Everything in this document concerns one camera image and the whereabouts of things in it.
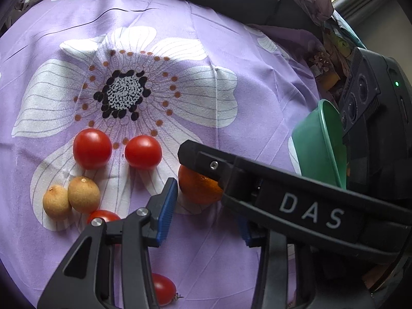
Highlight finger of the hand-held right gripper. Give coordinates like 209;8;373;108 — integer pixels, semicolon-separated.
178;140;238;201

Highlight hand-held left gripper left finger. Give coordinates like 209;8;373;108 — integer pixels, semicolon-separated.
37;178;178;309

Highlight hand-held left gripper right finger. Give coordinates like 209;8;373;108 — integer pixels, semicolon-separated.
237;216;317;309

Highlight orange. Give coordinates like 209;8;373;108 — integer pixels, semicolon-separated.
178;165;224;204

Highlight green plastic bowl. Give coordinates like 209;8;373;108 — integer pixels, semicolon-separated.
291;99;349;190

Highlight small red cherry tomato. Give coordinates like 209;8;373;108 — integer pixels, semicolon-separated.
87;209;122;225

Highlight oval red cherry tomato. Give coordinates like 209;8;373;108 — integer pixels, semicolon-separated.
151;273;177;306

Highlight large tan longan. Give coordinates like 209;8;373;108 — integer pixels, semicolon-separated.
68;176;101;213

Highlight purple floral cloth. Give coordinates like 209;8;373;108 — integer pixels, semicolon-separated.
0;0;326;309

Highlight large round red tomato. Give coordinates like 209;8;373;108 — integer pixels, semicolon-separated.
73;128;113;170

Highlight colourful patterned cloth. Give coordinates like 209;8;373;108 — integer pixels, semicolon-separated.
308;9;367;101

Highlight small tan longan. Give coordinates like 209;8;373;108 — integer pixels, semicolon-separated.
42;184;72;222

